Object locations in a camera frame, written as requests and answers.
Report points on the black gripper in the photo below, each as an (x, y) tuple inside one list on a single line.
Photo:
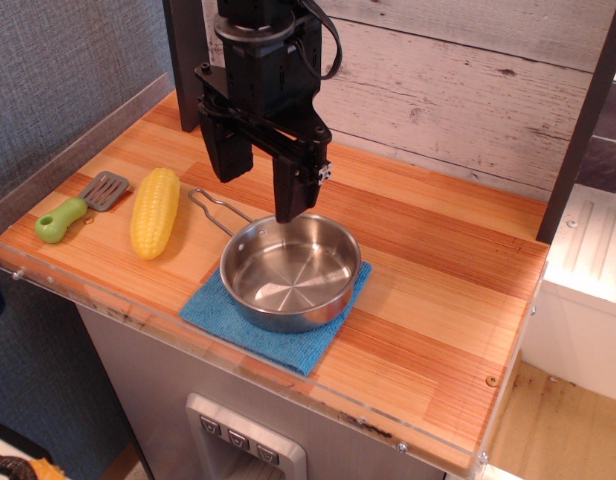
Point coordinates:
[(263, 98)]

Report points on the green handled grey spatula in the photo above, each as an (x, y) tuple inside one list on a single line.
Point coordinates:
[(99, 195)]

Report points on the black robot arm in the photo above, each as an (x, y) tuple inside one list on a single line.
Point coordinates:
[(268, 21)]

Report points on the stainless steel pot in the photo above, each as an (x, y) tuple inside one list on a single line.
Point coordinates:
[(290, 277)]

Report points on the yellow toy corn cob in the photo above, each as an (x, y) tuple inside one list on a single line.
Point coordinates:
[(154, 213)]

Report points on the blue cloth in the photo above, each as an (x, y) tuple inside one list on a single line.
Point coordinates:
[(213, 310)]

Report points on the grey cabinet with dispenser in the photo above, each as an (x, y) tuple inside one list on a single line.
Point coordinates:
[(155, 381)]

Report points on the white toy sink unit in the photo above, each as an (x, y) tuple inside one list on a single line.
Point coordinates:
[(572, 331)]

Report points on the orange black object bottom left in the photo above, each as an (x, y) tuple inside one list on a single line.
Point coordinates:
[(17, 468)]

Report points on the dark left shelf post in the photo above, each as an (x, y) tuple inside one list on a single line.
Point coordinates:
[(188, 45)]

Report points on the dark shelf post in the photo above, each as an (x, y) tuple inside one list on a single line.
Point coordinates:
[(592, 107), (188, 45)]

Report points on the dark right shelf post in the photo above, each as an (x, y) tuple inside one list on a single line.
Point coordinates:
[(592, 107)]

